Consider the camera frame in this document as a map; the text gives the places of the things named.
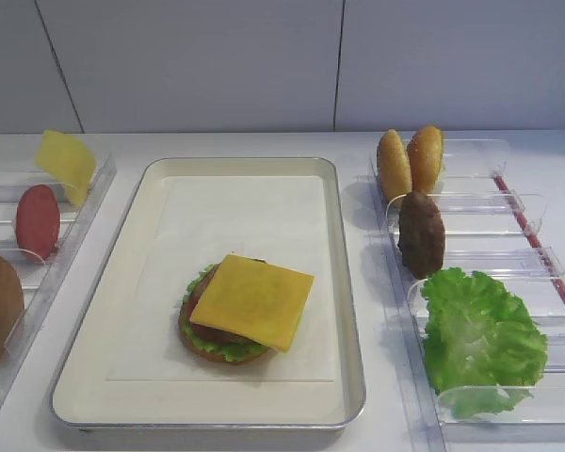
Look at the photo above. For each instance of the sesame bun top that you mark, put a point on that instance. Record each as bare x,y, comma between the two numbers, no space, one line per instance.
425,152

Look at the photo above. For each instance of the sesame bun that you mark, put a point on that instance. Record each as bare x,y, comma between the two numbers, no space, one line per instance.
394,167
425,152

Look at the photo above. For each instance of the cheese slice on burger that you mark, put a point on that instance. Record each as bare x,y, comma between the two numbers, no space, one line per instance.
267,310

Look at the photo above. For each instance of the tomato slice in burger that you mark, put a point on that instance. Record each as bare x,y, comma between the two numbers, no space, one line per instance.
210,334

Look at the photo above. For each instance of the lettuce in burger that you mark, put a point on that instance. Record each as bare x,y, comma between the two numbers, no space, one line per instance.
213,345

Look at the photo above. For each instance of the brown meat patty in rack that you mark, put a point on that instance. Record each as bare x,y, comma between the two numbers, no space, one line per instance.
421,235

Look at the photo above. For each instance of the yellow cheese slice in rack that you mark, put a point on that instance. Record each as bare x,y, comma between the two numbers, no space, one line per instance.
70,161

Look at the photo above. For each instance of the green lettuce leaf in rack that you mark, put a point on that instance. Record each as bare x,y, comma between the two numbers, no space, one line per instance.
483,352

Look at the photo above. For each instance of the red tomato slice in rack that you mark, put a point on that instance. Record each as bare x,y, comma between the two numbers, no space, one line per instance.
37,223

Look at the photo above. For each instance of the white paper liner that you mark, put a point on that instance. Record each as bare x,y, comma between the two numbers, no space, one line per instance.
192,222

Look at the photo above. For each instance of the white metal tray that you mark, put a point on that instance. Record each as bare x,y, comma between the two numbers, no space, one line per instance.
84,396

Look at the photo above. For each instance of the bottom bun on tray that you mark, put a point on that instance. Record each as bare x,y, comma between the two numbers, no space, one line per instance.
233,354

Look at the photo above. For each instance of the right clear acrylic rack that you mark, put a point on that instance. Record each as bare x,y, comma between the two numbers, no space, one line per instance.
492,229

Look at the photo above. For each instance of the clear acrylic rack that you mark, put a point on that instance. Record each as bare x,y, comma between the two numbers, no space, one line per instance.
492,229
41,280

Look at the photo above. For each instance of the left clear acrylic rack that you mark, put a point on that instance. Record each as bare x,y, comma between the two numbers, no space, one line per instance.
41,280

